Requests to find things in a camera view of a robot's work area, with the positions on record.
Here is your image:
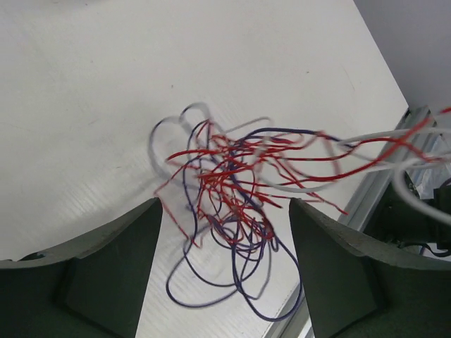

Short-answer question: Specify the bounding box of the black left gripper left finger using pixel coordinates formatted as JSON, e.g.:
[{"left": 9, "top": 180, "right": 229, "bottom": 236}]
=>
[{"left": 1, "top": 198, "right": 163, "bottom": 337}]

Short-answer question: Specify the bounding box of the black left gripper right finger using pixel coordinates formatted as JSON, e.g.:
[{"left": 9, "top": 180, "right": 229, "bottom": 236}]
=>
[{"left": 289, "top": 199, "right": 450, "bottom": 337}]

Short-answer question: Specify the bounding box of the purple wire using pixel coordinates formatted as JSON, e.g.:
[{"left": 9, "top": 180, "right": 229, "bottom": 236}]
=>
[{"left": 147, "top": 101, "right": 339, "bottom": 323}]

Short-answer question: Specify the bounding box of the red wire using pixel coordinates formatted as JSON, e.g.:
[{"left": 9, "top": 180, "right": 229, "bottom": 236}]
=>
[{"left": 153, "top": 107, "right": 451, "bottom": 249}]

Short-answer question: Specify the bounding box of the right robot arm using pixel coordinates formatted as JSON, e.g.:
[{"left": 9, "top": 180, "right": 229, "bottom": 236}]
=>
[{"left": 364, "top": 184, "right": 450, "bottom": 258}]

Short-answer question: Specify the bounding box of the aluminium frame rail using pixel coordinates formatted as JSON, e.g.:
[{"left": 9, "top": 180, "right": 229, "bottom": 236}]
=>
[{"left": 265, "top": 106, "right": 431, "bottom": 337}]

